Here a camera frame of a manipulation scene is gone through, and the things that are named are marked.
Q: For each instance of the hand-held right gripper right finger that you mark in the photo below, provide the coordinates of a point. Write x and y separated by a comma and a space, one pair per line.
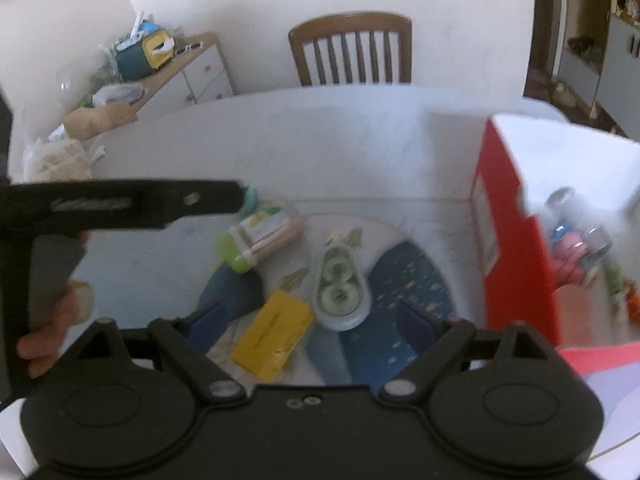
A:
415, 325

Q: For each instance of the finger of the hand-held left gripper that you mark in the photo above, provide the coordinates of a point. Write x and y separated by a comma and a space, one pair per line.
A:
210, 197

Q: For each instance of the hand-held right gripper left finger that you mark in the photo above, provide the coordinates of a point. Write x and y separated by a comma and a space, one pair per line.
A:
207, 322

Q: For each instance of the small teal round case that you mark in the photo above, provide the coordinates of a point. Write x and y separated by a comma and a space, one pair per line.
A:
250, 200

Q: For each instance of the red cardboard box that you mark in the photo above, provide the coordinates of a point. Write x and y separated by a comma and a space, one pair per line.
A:
520, 270

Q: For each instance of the person's left hand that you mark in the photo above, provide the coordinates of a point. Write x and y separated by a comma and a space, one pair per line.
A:
75, 302

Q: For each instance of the toothpick jar with green lid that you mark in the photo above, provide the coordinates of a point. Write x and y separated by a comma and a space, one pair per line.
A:
260, 240

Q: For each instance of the yellow cardboard box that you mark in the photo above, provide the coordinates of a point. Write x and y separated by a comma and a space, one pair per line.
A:
272, 335

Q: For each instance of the light blue correction tape dispenser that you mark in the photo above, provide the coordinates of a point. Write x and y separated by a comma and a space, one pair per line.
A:
340, 290

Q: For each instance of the white knitted cloth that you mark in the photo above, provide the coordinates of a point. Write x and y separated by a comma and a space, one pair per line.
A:
57, 160

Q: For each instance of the white sideboard with wooden top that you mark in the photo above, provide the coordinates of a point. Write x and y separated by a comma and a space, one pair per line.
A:
200, 77

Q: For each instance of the white plastic bag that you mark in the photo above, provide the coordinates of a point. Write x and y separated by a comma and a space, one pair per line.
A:
117, 94

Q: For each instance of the white sunglasses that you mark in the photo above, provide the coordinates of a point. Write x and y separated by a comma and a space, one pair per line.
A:
187, 49

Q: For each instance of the teal and yellow tissue box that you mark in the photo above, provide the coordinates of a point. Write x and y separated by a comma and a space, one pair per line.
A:
142, 52

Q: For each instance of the brown wooden chair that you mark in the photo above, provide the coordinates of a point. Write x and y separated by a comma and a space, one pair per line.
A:
350, 50

